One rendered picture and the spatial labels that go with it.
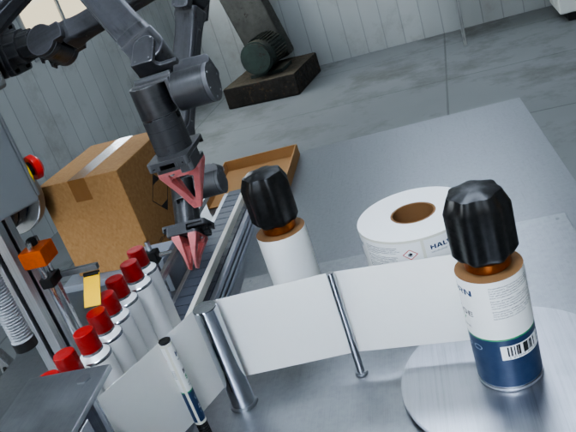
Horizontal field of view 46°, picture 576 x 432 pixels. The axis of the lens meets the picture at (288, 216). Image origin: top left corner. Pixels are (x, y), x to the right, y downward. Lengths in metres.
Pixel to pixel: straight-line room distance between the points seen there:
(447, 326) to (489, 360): 0.10
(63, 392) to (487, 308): 0.52
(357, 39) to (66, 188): 5.93
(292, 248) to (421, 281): 0.26
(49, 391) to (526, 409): 0.59
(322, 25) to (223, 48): 1.15
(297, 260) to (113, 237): 0.75
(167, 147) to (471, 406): 0.56
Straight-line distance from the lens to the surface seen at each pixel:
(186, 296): 1.50
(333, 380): 1.09
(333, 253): 1.56
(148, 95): 0.99
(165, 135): 1.00
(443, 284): 0.98
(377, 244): 1.13
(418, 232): 1.12
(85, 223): 1.82
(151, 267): 1.28
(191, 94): 0.97
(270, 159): 2.28
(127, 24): 1.12
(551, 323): 1.09
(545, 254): 1.28
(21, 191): 1.02
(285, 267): 1.16
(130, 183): 1.75
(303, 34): 7.54
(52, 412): 0.80
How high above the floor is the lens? 1.54
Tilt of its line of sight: 23 degrees down
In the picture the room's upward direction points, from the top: 19 degrees counter-clockwise
